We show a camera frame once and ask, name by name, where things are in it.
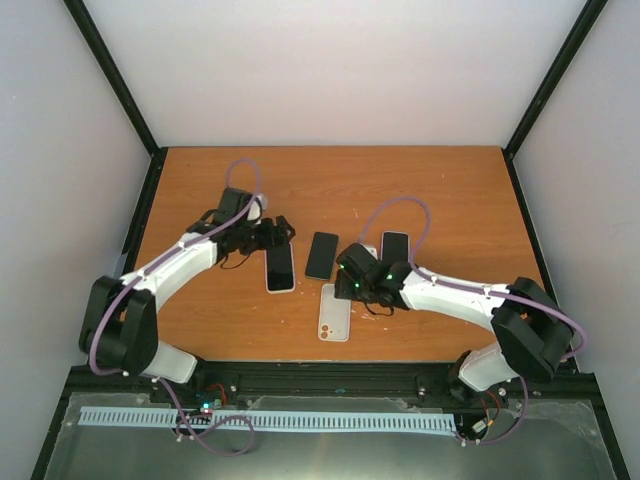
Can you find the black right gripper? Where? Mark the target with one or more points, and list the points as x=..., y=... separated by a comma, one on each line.
x=342, y=288

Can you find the cream phone case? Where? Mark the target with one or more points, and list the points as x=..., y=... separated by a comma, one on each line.
x=334, y=316
x=292, y=275

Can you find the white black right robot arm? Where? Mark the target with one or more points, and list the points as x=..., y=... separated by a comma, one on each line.
x=532, y=335

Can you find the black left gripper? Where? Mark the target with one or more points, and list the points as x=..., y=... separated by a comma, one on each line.
x=269, y=237

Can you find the light blue cable duct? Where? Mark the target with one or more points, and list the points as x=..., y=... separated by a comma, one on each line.
x=281, y=421

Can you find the black left frame post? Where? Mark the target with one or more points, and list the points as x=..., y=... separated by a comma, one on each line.
x=100, y=51

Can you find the lavender phone case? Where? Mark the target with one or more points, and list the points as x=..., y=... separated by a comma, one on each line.
x=409, y=245

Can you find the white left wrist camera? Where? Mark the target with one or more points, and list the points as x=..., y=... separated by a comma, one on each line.
x=258, y=208

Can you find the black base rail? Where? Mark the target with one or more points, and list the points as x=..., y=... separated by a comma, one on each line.
x=424, y=385

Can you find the red-edged black phone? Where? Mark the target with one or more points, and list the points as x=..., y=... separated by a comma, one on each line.
x=395, y=247

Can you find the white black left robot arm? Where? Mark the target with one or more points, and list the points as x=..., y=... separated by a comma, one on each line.
x=119, y=333

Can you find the white-edged black phone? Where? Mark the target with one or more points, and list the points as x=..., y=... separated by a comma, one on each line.
x=279, y=267

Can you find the green-edged black phone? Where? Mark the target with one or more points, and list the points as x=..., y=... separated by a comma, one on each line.
x=321, y=256

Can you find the black corner frame post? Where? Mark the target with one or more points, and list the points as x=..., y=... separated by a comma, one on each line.
x=578, y=33

